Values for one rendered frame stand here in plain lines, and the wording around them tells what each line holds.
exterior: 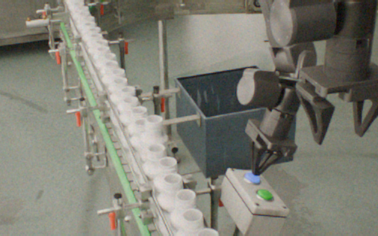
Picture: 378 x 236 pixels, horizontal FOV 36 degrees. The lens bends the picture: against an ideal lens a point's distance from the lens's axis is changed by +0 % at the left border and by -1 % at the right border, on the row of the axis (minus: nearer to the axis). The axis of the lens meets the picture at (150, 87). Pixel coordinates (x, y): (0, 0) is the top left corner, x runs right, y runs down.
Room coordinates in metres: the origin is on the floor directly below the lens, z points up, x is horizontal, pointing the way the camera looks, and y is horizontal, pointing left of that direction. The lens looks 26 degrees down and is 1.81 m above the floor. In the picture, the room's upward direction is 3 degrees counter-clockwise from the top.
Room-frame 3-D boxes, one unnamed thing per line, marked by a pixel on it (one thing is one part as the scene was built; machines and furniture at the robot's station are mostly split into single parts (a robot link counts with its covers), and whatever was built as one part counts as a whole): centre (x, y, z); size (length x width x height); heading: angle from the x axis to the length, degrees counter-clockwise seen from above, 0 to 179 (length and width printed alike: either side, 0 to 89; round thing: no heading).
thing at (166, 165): (0.98, -0.03, 1.08); 0.06 x 0.06 x 0.17
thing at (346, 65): (0.67, -0.25, 1.51); 0.10 x 0.07 x 0.07; 104
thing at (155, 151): (1.03, -0.01, 1.08); 0.06 x 0.06 x 0.17
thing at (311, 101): (0.67, -0.24, 1.44); 0.07 x 0.07 x 0.09; 14
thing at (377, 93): (0.68, -0.27, 1.44); 0.07 x 0.07 x 0.09; 14
